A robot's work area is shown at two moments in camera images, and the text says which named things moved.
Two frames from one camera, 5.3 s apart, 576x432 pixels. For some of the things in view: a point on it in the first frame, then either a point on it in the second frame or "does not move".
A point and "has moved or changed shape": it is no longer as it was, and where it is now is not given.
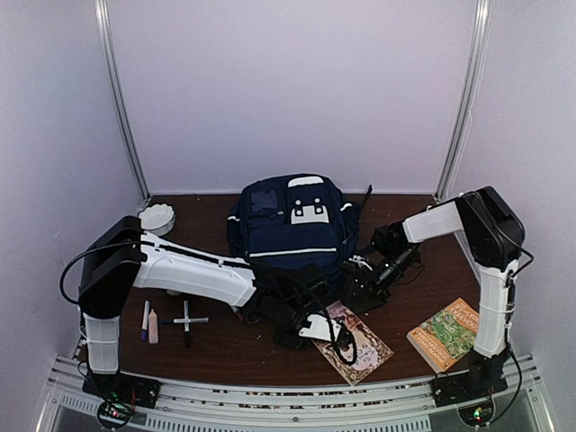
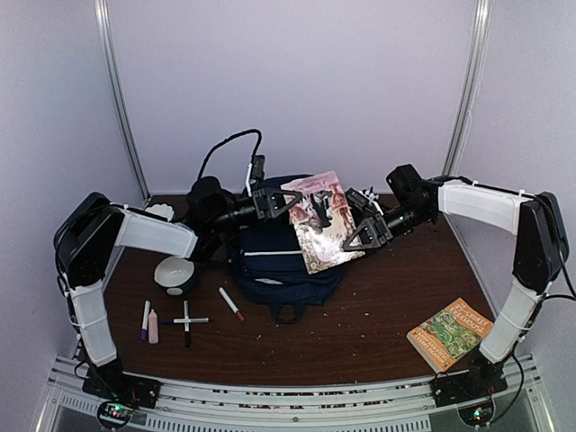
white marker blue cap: (145, 321) does not move
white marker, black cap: (185, 320) does not move
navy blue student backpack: (301, 220) has moved or changed shape
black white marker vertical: (186, 324) does not move
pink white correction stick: (153, 328) does not move
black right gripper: (365, 280) -> (374, 227)
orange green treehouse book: (448, 337) does not move
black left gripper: (280, 337) -> (267, 194)
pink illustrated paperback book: (364, 356) -> (322, 220)
